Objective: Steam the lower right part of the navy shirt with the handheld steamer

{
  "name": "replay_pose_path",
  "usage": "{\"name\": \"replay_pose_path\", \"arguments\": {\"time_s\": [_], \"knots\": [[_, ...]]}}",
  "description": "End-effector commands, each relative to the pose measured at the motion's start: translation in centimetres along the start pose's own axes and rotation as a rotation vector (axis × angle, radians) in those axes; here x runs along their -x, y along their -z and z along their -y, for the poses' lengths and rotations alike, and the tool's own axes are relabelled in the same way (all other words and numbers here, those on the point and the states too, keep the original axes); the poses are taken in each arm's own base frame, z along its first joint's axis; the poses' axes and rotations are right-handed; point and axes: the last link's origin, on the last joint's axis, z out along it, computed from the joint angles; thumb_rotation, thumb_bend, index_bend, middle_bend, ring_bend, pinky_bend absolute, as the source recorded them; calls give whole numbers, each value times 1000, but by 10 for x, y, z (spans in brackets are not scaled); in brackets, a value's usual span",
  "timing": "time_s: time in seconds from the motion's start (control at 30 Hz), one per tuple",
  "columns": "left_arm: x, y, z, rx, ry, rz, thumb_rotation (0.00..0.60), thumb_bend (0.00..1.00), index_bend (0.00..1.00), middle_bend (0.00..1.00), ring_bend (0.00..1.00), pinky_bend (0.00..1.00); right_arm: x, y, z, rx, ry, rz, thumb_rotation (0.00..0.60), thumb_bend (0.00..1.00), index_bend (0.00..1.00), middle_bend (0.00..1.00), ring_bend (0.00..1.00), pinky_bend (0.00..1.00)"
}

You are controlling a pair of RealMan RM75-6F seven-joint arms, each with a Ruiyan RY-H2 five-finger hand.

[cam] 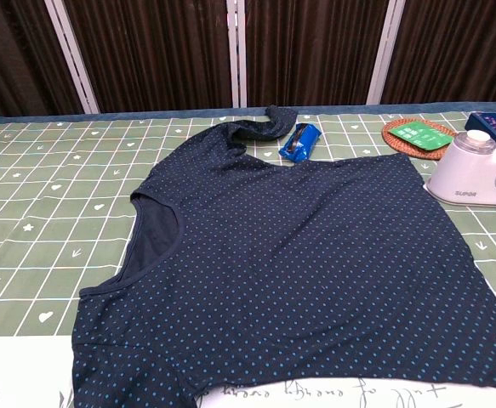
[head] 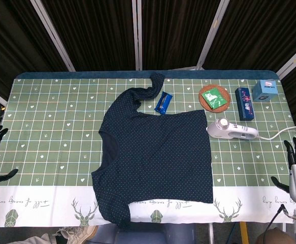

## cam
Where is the green checked tablecloth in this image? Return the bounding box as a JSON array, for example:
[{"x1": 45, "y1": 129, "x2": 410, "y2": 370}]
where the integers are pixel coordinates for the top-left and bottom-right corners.
[{"x1": 0, "y1": 101, "x2": 496, "y2": 408}]

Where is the dark brown pleated curtain panel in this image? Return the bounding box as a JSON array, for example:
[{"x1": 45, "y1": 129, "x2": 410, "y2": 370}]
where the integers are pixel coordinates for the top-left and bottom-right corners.
[
  {"x1": 0, "y1": 0, "x2": 85, "y2": 122},
  {"x1": 244, "y1": 0, "x2": 390, "y2": 108},
  {"x1": 63, "y1": 0, "x2": 235, "y2": 114},
  {"x1": 381, "y1": 0, "x2": 496, "y2": 105}
]

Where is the white screen frame post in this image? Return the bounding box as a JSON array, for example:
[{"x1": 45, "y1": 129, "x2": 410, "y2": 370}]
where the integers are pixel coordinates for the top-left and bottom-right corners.
[
  {"x1": 365, "y1": 0, "x2": 407, "y2": 105},
  {"x1": 225, "y1": 0, "x2": 248, "y2": 108},
  {"x1": 44, "y1": 0, "x2": 100, "y2": 115}
]

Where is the long dark blue box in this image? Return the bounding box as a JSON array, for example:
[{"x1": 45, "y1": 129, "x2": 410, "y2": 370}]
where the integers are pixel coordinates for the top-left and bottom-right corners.
[{"x1": 464, "y1": 110, "x2": 496, "y2": 150}]

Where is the navy polka dot shirt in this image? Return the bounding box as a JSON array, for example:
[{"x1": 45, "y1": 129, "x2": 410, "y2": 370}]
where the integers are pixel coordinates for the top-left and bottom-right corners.
[{"x1": 69, "y1": 105, "x2": 496, "y2": 408}]

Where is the white handheld garment steamer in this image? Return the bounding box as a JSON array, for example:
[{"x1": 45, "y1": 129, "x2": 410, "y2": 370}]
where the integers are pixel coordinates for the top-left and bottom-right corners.
[{"x1": 425, "y1": 129, "x2": 496, "y2": 208}]

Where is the blue snack packet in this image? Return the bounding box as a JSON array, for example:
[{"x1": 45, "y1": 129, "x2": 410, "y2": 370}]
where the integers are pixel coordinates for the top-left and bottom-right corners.
[{"x1": 278, "y1": 122, "x2": 322, "y2": 163}]

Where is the round woven rattan coaster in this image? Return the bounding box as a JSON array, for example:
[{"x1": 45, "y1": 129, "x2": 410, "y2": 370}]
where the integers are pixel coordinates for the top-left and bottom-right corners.
[{"x1": 381, "y1": 118, "x2": 464, "y2": 162}]

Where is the green sachet packet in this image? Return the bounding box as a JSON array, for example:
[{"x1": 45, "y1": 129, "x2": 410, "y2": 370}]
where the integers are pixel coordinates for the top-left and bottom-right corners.
[{"x1": 388, "y1": 120, "x2": 459, "y2": 151}]

